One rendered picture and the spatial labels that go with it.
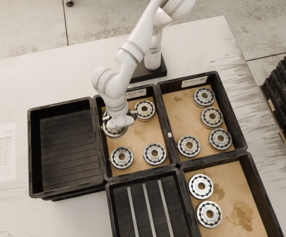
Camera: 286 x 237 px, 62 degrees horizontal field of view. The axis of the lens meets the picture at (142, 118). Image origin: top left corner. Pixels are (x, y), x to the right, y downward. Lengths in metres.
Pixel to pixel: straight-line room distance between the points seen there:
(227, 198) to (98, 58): 1.05
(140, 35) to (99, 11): 2.18
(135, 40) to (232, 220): 0.79
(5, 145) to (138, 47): 1.00
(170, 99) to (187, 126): 0.16
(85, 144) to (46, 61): 0.67
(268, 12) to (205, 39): 1.46
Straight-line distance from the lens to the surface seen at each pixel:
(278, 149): 1.39
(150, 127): 1.14
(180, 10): 0.75
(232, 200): 1.12
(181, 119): 1.16
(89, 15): 2.84
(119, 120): 0.80
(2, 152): 1.46
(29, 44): 2.79
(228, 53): 1.58
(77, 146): 1.16
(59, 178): 1.15
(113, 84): 0.65
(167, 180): 1.08
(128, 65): 0.67
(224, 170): 1.13
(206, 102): 1.19
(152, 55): 1.28
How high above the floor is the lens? 1.89
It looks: 67 degrees down
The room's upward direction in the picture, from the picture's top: 6 degrees counter-clockwise
